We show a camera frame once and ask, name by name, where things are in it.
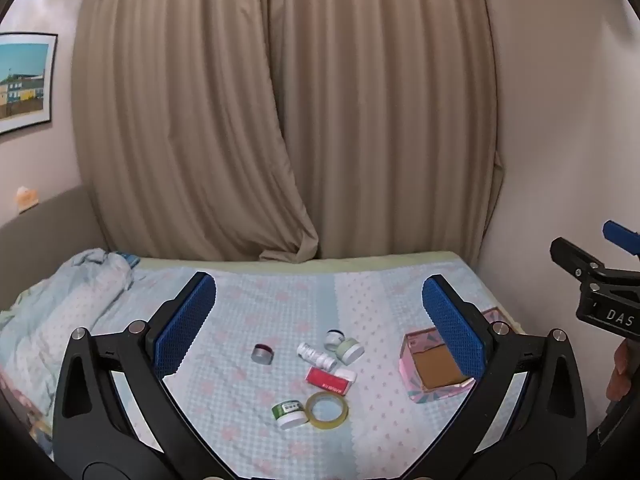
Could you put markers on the grey upholstered headboard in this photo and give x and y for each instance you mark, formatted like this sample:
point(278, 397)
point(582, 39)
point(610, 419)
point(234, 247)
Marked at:
point(50, 225)

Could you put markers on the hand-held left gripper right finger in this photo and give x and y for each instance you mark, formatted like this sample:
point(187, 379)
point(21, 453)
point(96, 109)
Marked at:
point(452, 330)

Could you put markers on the white plastic bottle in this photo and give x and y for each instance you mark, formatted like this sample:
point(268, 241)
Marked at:
point(315, 356)

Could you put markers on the beige curtain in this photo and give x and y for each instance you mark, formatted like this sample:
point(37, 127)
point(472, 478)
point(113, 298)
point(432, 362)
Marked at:
point(390, 110)
point(175, 110)

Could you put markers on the small grey red-topped tin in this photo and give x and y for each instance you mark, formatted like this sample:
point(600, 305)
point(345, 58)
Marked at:
point(263, 355)

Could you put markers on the small white dark-topped jar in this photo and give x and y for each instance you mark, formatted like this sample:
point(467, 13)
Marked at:
point(334, 339)

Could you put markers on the small white block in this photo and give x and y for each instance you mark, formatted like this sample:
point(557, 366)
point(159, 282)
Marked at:
point(346, 374)

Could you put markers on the pale green jar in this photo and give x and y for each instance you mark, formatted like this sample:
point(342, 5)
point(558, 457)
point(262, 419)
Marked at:
point(349, 350)

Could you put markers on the colourful printed cloth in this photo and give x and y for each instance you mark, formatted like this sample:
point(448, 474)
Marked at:
point(30, 415)

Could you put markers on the green and white jar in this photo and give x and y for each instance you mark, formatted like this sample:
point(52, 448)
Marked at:
point(289, 412)

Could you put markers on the pale green mattress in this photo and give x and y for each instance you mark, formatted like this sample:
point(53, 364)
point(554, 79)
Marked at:
point(350, 262)

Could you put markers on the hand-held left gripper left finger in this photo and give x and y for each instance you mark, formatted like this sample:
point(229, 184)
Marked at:
point(185, 327)

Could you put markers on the small peach object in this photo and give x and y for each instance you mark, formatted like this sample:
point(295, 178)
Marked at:
point(26, 198)

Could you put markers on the small red box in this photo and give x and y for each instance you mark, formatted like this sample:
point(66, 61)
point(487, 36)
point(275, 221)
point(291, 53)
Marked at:
point(326, 381)

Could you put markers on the person's right hand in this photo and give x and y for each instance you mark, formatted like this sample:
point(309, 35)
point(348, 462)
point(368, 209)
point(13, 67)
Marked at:
point(619, 375)

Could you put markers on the pink patterned cardboard box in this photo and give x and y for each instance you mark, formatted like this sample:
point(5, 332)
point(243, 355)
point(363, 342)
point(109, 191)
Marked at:
point(435, 365)

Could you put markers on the checkered floral bed sheet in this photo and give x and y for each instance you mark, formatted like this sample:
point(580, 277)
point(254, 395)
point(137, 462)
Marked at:
point(280, 310)

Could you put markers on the crumpled light blue blanket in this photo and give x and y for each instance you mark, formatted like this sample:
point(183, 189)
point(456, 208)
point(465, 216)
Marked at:
point(55, 305)

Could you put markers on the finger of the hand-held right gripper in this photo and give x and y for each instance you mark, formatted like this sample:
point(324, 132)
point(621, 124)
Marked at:
point(570, 255)
point(620, 235)

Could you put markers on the framed landscape picture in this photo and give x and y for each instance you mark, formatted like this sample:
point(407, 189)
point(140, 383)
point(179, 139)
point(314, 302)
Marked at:
point(25, 82)

